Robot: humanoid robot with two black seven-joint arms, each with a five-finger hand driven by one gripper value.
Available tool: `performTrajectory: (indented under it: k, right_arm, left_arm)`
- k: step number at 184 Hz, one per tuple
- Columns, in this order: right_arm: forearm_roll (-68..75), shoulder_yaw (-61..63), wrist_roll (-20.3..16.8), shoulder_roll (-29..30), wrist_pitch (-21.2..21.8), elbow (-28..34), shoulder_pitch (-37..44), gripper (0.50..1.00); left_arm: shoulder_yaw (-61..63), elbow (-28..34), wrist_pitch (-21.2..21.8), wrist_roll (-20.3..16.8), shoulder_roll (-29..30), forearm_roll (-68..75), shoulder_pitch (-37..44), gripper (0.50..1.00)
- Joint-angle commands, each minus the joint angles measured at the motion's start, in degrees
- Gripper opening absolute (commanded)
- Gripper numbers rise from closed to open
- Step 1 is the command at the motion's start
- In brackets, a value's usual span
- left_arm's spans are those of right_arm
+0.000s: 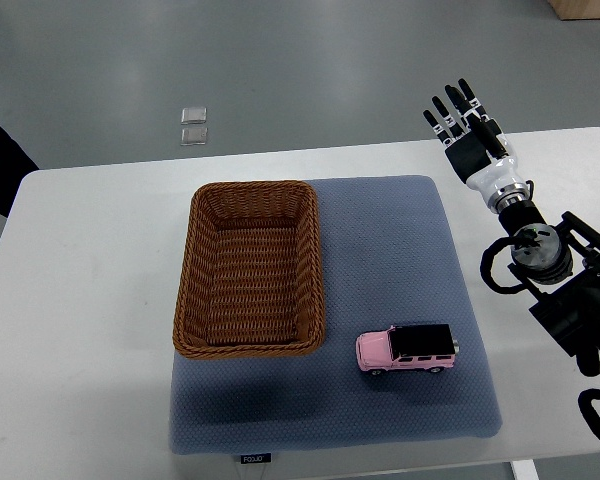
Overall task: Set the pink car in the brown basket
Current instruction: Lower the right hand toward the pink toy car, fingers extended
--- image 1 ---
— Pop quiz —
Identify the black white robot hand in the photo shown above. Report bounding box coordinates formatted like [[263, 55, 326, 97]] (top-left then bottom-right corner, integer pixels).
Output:
[[423, 78, 529, 210]]

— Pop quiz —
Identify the pink toy car black roof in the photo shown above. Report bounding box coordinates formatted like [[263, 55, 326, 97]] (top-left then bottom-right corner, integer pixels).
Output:
[[355, 324, 459, 375]]

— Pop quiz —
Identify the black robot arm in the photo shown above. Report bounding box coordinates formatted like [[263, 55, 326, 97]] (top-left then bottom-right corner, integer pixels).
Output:
[[423, 79, 600, 377]]

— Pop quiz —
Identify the brown wicker basket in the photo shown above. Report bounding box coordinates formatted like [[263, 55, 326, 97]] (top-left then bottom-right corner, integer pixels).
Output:
[[172, 180, 326, 360]]

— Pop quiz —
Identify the blue grey cushion mat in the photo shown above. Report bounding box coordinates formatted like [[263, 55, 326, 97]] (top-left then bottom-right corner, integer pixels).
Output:
[[170, 176, 501, 455]]

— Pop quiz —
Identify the wooden box corner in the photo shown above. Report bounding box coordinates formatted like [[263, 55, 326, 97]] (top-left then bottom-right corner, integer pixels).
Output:
[[548, 0, 600, 20]]

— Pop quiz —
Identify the upper metal floor plate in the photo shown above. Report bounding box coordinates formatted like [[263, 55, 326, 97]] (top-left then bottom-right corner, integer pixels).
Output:
[[181, 106, 207, 125]]

